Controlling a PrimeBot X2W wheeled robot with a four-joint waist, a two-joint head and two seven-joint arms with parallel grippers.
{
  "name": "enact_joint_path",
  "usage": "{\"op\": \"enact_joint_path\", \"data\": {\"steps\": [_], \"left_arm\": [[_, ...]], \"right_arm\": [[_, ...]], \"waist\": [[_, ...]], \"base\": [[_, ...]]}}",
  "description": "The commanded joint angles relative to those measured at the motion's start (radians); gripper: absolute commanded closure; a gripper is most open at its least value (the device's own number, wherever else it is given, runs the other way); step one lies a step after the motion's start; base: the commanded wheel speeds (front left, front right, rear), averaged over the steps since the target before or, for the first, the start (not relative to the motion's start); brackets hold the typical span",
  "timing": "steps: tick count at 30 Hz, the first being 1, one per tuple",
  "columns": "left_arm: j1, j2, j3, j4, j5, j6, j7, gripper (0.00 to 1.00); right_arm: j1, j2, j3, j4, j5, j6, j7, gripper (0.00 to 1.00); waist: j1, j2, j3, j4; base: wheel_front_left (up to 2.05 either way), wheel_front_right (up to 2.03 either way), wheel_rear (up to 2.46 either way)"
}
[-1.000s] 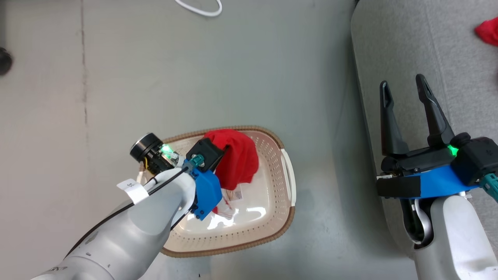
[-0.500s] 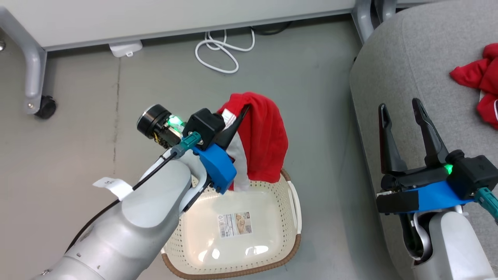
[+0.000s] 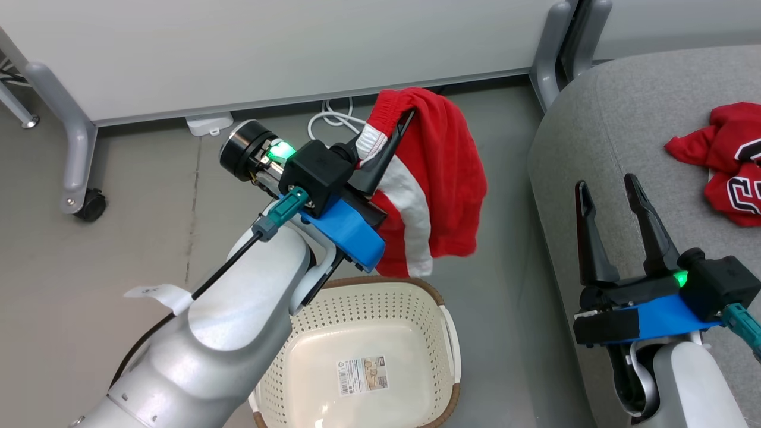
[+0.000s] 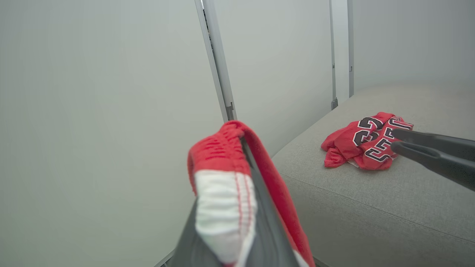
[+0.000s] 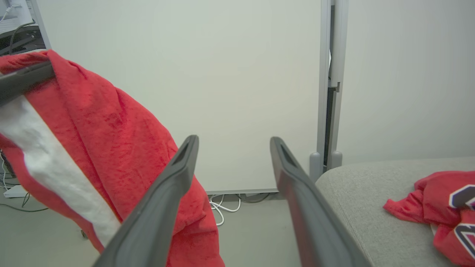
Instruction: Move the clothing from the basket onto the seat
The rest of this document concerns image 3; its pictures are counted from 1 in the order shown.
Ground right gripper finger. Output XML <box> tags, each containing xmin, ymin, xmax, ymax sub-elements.
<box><xmin>624</xmin><ymin>174</ymin><xmax>680</xmax><ymax>275</ymax></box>
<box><xmin>575</xmin><ymin>181</ymin><xmax>619</xmax><ymax>281</ymax></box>

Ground right gripper body black blue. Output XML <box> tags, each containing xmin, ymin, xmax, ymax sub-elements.
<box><xmin>574</xmin><ymin>270</ymin><xmax>723</xmax><ymax>347</ymax></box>

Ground left gripper body black blue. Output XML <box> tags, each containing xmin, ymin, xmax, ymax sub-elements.
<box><xmin>300</xmin><ymin>178</ymin><xmax>387</xmax><ymax>273</ymax></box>

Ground red shorts with white stripe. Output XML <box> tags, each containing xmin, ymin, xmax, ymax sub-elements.
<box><xmin>356</xmin><ymin>87</ymin><xmax>488</xmax><ymax>279</ymax></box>

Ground grey fabric sofa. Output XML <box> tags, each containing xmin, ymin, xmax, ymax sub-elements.
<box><xmin>528</xmin><ymin>45</ymin><xmax>761</xmax><ymax>428</ymax></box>

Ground cream plastic laundry basket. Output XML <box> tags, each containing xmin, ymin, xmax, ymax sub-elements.
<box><xmin>249</xmin><ymin>275</ymin><xmax>462</xmax><ymax>428</ymax></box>

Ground red jersey with black print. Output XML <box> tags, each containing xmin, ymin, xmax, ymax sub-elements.
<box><xmin>664</xmin><ymin>102</ymin><xmax>761</xmax><ymax>228</ymax></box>

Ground white partition panel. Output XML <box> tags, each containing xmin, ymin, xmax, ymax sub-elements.
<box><xmin>0</xmin><ymin>0</ymin><xmax>562</xmax><ymax>127</ymax></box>
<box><xmin>592</xmin><ymin>0</ymin><xmax>761</xmax><ymax>61</ymax></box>

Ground paper label sticker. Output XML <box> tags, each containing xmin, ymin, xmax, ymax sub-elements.
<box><xmin>338</xmin><ymin>355</ymin><xmax>390</xmax><ymax>397</ymax></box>

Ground white power adapter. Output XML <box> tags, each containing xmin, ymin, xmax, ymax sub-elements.
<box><xmin>185</xmin><ymin>112</ymin><xmax>234</xmax><ymax>137</ymax></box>

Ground white paper tag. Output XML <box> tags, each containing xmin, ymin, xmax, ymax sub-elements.
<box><xmin>124</xmin><ymin>284</ymin><xmax>194</xmax><ymax>316</ymax></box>

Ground grey partition leg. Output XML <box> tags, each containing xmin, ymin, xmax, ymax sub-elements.
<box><xmin>562</xmin><ymin>0</ymin><xmax>613</xmax><ymax>83</ymax></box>
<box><xmin>529</xmin><ymin>0</ymin><xmax>578</xmax><ymax>112</ymax></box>

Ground black caster wheel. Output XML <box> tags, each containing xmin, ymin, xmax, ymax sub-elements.
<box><xmin>73</xmin><ymin>188</ymin><xmax>108</xmax><ymax>223</ymax></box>

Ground grey table leg with caster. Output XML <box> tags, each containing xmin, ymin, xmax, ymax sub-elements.
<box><xmin>24</xmin><ymin>61</ymin><xmax>99</xmax><ymax>215</ymax></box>

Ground metal table leg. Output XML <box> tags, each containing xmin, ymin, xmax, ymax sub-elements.
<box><xmin>0</xmin><ymin>80</ymin><xmax>40</xmax><ymax>130</ymax></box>

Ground white coiled cable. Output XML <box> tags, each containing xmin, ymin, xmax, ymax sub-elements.
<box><xmin>307</xmin><ymin>98</ymin><xmax>369</xmax><ymax>140</ymax></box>

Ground teal left cable connector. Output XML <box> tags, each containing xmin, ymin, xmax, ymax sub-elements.
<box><xmin>253</xmin><ymin>186</ymin><xmax>310</xmax><ymax>241</ymax></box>

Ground teal cable connector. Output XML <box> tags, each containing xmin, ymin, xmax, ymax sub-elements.
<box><xmin>721</xmin><ymin>302</ymin><xmax>761</xmax><ymax>363</ymax></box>
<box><xmin>253</xmin><ymin>186</ymin><xmax>310</xmax><ymax>241</ymax></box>

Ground teal right cable connector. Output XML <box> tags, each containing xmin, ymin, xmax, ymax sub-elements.
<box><xmin>721</xmin><ymin>302</ymin><xmax>761</xmax><ymax>363</ymax></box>

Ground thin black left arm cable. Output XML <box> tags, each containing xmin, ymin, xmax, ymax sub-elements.
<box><xmin>110</xmin><ymin>232</ymin><xmax>262</xmax><ymax>387</ymax></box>

